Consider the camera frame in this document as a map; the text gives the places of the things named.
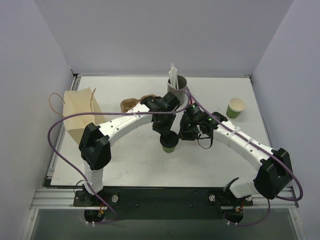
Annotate black plastic cup lid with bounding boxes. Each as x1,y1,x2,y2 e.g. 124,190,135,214
160,130,179,148

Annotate green paper coffee cup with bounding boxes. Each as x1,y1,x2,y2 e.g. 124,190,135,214
162,144,177,153

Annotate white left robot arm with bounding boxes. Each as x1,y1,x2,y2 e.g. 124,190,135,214
78,92,180,206

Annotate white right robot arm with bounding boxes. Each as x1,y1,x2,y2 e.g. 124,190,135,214
179,103,292,200

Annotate brown paper takeout bag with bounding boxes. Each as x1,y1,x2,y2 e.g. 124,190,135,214
50,88,105,144

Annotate grey cylindrical straw holder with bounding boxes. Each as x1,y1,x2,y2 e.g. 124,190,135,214
167,75,188,106

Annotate brown pulp cup carrier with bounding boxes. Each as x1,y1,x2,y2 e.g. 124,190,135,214
120,94,156,113

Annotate white wrapped straws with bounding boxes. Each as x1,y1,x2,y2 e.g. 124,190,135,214
168,63,179,90

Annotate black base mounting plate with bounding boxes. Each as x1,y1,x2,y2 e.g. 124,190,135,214
73,186,253,222

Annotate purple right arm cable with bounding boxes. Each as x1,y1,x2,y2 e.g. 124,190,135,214
186,87,304,227

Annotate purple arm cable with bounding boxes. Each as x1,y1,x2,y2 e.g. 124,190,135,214
186,87,304,227
47,90,192,225

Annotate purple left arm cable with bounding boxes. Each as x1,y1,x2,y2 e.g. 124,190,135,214
47,90,192,225

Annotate aluminium frame rail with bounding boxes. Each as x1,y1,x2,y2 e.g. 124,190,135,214
31,187,299,209

